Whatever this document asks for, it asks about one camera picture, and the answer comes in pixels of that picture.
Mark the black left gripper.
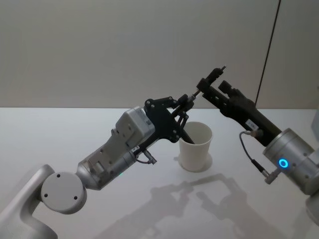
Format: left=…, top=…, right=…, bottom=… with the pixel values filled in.
left=136, top=94, right=198, bottom=153

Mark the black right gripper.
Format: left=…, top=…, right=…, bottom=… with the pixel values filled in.
left=196, top=65, right=283, bottom=147

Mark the white table cloth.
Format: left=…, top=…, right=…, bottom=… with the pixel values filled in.
left=0, top=107, right=319, bottom=239

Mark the thin dark left gripper cable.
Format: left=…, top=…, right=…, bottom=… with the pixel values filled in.
left=136, top=146, right=158, bottom=165

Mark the thin dark right gripper cable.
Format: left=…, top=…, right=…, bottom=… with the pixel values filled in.
left=239, top=129, right=278, bottom=185

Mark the thin dark gripper cable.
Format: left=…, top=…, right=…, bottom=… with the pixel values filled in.
left=136, top=146, right=158, bottom=165
left=239, top=129, right=278, bottom=185

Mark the pale plastic cup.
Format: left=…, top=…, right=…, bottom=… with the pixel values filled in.
left=177, top=121, right=214, bottom=173

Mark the thin dark hanging cable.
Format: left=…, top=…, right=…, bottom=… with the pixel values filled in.
left=255, top=0, right=281, bottom=103

